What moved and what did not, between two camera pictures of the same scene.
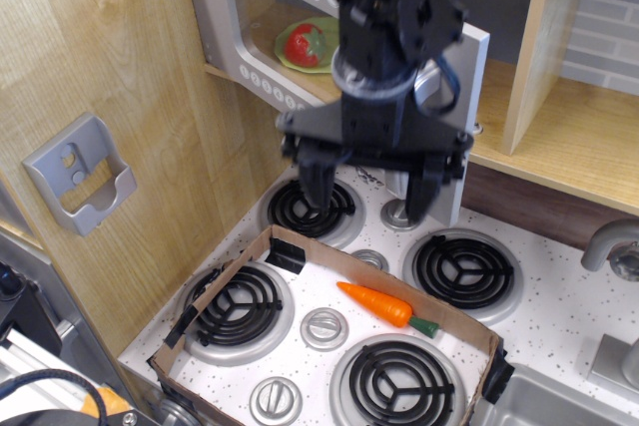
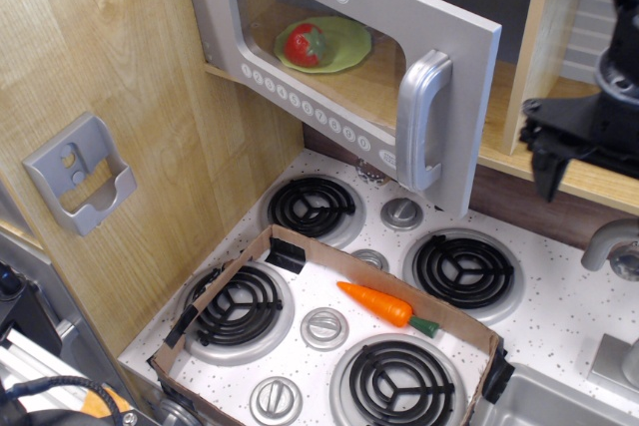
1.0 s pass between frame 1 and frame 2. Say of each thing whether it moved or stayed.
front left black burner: stayed
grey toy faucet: stayed
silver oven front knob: stayed
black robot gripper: moved
